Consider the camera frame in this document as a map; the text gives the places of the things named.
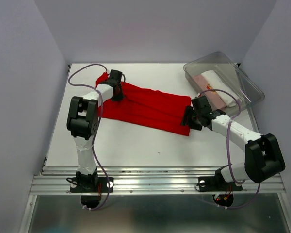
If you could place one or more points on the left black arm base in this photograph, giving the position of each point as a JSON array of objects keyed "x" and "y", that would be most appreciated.
[{"x": 91, "y": 183}]

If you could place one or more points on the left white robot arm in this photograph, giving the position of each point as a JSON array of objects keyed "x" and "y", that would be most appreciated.
[{"x": 83, "y": 118}]

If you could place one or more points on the aluminium mounting rail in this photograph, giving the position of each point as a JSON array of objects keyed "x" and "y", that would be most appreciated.
[{"x": 151, "y": 180}]

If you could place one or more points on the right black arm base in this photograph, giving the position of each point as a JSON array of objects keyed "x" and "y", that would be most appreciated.
[{"x": 216, "y": 183}]

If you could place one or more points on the clear plastic bin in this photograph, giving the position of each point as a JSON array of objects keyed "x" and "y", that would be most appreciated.
[{"x": 230, "y": 74}]

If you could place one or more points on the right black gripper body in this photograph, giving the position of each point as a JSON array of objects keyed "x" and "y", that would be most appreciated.
[{"x": 198, "y": 115}]

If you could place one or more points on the rolled white t-shirt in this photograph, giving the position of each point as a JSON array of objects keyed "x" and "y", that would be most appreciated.
[{"x": 215, "y": 82}]

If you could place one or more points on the red t-shirt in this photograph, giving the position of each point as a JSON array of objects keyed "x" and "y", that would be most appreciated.
[{"x": 149, "y": 108}]

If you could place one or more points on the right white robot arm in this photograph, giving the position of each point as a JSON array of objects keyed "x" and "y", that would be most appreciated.
[{"x": 262, "y": 154}]

